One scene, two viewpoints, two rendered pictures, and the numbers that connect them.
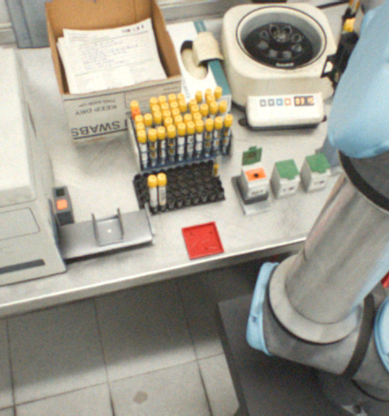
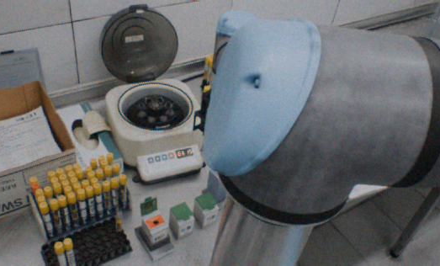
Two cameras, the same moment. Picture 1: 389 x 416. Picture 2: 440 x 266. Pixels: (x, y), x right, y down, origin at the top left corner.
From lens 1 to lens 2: 0.07 m
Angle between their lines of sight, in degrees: 21
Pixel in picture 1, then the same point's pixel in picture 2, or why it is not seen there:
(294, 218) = (196, 253)
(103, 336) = not seen: outside the picture
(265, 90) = (151, 149)
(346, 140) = (223, 160)
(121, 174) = (29, 247)
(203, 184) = (109, 240)
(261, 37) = (140, 109)
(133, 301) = not seen: outside the picture
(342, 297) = not seen: outside the picture
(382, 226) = (274, 237)
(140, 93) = (38, 168)
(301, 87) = (180, 142)
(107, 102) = (7, 183)
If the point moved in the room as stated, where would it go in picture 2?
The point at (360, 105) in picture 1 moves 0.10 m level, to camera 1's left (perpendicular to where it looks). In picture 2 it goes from (228, 125) to (66, 137)
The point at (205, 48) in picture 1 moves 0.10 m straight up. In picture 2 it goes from (93, 123) to (91, 92)
